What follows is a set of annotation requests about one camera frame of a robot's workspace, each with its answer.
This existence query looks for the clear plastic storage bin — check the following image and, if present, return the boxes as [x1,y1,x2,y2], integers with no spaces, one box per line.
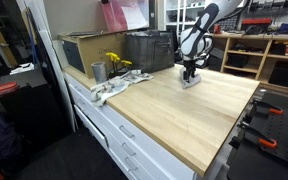
[99,0,151,33]

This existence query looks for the patterned white grey cloth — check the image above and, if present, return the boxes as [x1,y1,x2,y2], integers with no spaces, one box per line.
[89,69,154,108]

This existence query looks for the dark grey storage crate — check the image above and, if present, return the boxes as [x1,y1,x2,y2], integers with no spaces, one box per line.
[123,29,176,74]

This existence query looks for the wooden shelf unit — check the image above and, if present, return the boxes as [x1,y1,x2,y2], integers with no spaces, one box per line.
[210,33,288,93]

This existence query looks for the white drawer cabinet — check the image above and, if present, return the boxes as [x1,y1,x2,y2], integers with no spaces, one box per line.
[63,71,198,180]

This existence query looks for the red lid container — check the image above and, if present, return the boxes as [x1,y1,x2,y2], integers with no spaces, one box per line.
[0,81,19,97]

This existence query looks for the red black toolbox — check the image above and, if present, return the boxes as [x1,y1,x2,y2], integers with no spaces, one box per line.
[240,18,273,34]

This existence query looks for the large black storage bin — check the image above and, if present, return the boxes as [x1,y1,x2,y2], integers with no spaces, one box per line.
[268,61,288,90]

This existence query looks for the grey metal cup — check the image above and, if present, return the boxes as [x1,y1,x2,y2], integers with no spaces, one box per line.
[90,61,109,84]

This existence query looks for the black clamp orange handle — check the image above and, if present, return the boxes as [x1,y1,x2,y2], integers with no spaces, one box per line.
[250,98,284,116]
[237,121,278,150]

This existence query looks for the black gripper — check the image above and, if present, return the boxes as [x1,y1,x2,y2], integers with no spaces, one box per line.
[182,59,198,82]

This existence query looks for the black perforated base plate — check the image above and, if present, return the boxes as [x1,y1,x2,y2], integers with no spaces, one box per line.
[240,91,288,171]

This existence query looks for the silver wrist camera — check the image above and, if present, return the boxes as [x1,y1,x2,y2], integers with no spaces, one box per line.
[196,56,212,68]

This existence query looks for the yellow artificial flowers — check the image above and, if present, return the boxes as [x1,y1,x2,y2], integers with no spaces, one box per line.
[105,51,134,76]

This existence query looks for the black robot cart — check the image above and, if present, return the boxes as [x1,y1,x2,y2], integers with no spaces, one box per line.
[227,139,288,180]

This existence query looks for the white shelving unit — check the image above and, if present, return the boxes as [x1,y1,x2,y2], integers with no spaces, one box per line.
[163,0,207,54]

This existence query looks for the white crumpled paper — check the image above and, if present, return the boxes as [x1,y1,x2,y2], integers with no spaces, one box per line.
[9,62,36,76]

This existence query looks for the brown cardboard box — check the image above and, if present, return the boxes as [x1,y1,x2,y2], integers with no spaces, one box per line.
[57,30,132,80]

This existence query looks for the small black storage bin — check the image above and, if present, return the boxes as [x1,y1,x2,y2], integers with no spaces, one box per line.
[226,53,252,69]

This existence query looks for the grey towel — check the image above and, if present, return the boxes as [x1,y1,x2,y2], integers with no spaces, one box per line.
[179,66,202,90]

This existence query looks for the black side cabinet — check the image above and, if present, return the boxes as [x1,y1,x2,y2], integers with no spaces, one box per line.
[0,68,73,148]

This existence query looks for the purple backpack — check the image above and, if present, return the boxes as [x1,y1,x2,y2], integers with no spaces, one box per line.
[0,113,25,168]

